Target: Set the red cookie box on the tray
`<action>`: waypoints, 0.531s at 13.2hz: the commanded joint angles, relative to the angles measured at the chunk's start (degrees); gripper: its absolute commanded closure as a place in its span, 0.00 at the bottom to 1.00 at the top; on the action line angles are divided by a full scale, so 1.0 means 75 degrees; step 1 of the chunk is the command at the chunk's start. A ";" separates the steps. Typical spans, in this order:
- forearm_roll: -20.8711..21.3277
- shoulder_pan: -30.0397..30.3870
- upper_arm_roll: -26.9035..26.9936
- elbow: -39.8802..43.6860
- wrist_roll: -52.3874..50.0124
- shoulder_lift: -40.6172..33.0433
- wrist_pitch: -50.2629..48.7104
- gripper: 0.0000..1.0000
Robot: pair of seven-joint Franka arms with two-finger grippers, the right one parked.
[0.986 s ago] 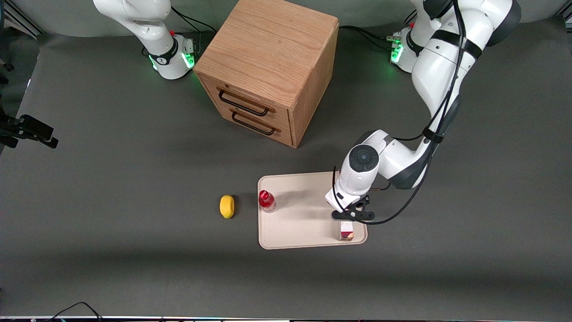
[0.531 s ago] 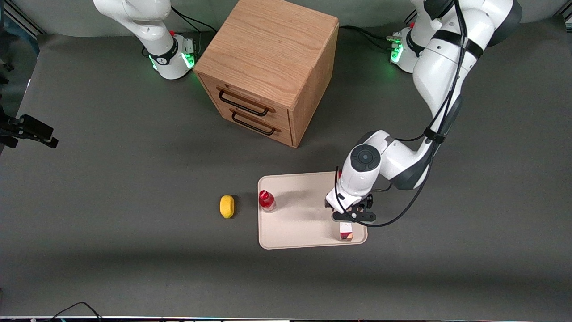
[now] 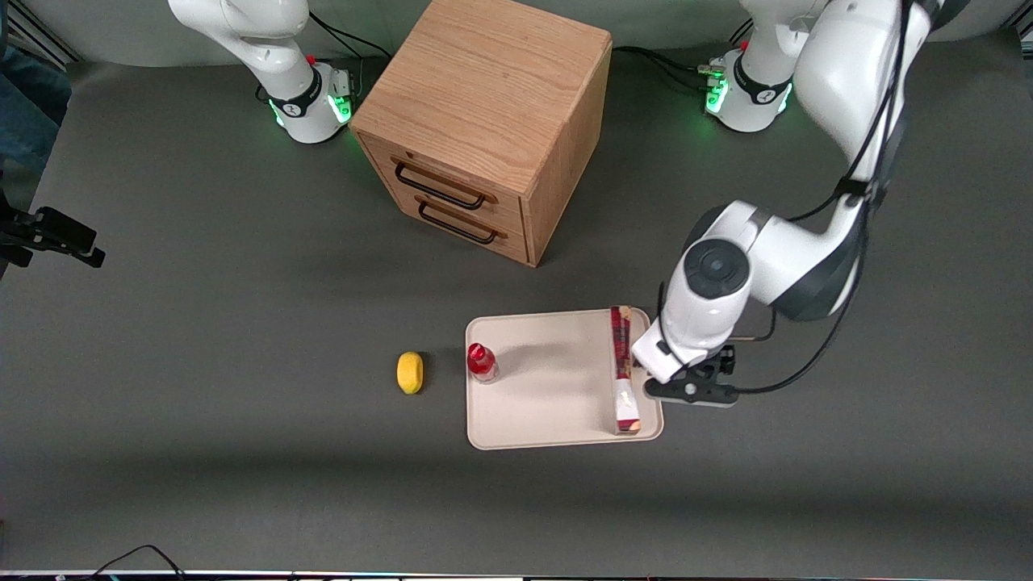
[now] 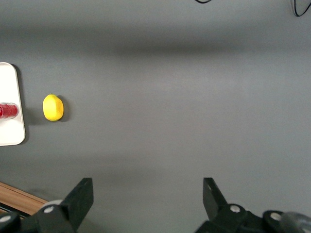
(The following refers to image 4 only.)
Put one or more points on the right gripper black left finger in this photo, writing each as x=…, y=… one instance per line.
x=63, y=216

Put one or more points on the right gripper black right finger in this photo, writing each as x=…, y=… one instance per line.
x=233, y=218

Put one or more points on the beige plastic tray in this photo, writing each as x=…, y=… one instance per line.
x=9, y=92

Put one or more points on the wooden drawer cabinet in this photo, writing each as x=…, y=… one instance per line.
x=19, y=199

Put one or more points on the yellow lemon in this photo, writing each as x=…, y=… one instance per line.
x=53, y=108

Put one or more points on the small red bottle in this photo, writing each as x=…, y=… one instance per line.
x=9, y=111

